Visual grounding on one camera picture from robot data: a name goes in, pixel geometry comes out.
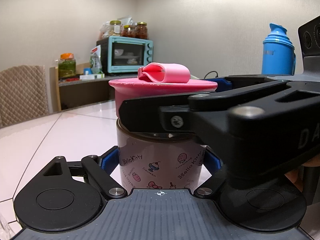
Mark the pink bottle cap with strap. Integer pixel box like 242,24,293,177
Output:
108,62,218,117

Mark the pink Hello Kitty bottle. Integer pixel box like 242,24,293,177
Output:
116,120,206,192

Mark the person's right hand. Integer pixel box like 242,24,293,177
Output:
285,155,320,192

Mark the blue thermos flask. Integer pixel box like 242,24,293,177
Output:
261,23,296,75

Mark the wooden side shelf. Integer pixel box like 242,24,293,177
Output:
46,67,135,113

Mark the red pickle jar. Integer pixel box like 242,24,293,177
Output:
135,22,148,40
121,25,136,38

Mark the teal toaster oven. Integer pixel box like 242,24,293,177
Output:
96,36,153,75

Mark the quilted beige chair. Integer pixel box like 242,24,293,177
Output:
1,65,49,127

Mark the white flat box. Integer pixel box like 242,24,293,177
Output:
79,73,105,80

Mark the glass jar gold lid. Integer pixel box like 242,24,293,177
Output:
108,20,121,36

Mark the green jar with orange lid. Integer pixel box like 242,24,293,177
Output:
58,53,76,79

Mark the green snack packet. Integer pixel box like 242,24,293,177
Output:
89,45,103,74

